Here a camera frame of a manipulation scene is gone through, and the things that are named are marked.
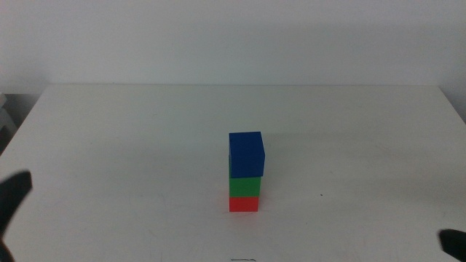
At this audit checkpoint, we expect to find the red cube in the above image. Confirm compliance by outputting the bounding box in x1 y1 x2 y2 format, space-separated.
228 196 260 213

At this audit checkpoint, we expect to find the green cube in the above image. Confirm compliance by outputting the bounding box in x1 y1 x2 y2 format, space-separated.
228 156 262 199

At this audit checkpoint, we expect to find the blue cube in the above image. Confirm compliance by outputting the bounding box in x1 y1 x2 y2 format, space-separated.
228 131 266 179

